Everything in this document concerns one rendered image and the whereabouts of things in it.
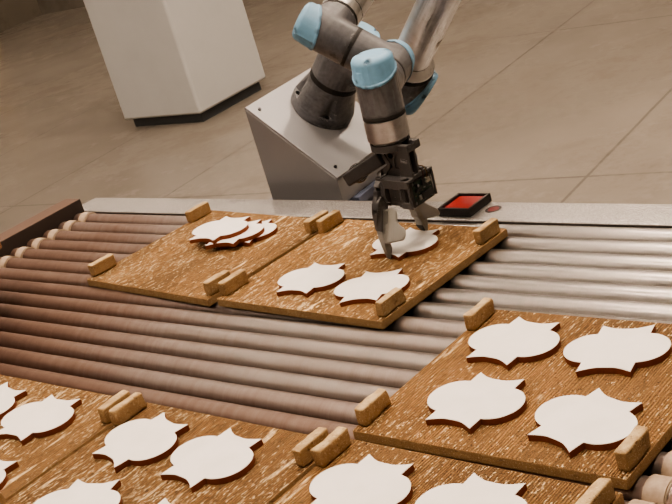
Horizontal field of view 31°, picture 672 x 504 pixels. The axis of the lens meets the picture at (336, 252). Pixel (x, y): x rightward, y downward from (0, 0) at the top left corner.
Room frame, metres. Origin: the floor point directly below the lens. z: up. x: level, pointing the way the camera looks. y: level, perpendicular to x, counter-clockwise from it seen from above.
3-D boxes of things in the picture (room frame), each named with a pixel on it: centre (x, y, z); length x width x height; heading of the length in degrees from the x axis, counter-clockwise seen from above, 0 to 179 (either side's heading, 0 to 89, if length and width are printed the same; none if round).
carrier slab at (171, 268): (2.37, 0.25, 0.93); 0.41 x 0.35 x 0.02; 39
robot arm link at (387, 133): (2.04, -0.15, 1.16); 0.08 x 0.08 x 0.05
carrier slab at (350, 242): (2.05, -0.03, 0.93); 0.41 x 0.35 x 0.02; 41
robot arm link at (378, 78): (2.04, -0.15, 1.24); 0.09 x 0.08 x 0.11; 158
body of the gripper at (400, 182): (2.04, -0.15, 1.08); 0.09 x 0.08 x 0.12; 41
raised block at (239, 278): (2.11, 0.20, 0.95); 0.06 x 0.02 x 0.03; 131
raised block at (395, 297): (1.81, -0.06, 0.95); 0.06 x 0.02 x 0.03; 131
